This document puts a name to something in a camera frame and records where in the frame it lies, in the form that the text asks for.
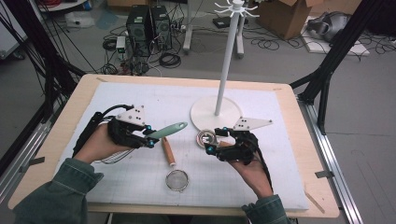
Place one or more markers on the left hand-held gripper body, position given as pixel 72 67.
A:
pixel 130 116

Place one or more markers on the grey bag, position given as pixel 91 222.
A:
pixel 330 26

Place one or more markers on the white utensil stand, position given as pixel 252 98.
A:
pixel 214 118

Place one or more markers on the wooden stick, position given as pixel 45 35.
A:
pixel 315 202

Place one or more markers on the person's right hand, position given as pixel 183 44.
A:
pixel 253 179

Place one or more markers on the white foam mat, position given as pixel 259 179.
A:
pixel 174 99

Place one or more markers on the black computer tower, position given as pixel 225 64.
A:
pixel 139 28
pixel 162 28

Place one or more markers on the white power adapter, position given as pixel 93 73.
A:
pixel 120 43

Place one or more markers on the black metal frame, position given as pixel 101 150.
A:
pixel 49 62
pixel 342 43

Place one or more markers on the white floor board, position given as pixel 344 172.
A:
pixel 316 46

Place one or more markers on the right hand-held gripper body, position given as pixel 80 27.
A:
pixel 246 149

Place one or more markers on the person's left hand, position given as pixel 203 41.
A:
pixel 96 146

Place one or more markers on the aluminium rail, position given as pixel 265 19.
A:
pixel 323 146
pixel 28 146

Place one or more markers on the large cardboard box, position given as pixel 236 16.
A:
pixel 280 18

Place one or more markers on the clear plastic bag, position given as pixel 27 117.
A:
pixel 79 19

